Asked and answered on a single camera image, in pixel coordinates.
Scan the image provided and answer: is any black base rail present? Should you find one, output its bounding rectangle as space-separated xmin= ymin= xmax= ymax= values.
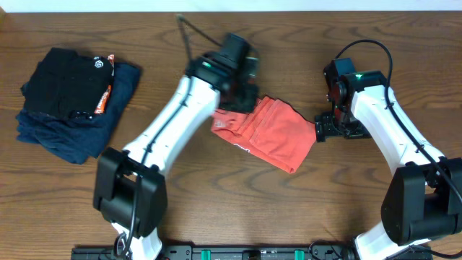
xmin=71 ymin=245 xmax=434 ymax=260

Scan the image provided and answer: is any red orange t-shirt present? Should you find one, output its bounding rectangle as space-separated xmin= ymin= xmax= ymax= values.
xmin=211 ymin=96 xmax=316 ymax=174

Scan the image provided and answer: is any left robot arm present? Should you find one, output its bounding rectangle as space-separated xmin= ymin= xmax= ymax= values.
xmin=93 ymin=52 xmax=259 ymax=259

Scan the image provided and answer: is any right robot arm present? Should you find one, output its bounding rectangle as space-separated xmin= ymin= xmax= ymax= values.
xmin=315 ymin=68 xmax=461 ymax=259

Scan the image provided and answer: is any folded navy blue garment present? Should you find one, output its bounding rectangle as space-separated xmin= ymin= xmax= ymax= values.
xmin=16 ymin=63 xmax=141 ymax=164

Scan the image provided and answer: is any folded black shirt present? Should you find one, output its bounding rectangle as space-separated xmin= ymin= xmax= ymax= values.
xmin=22 ymin=48 xmax=115 ymax=119

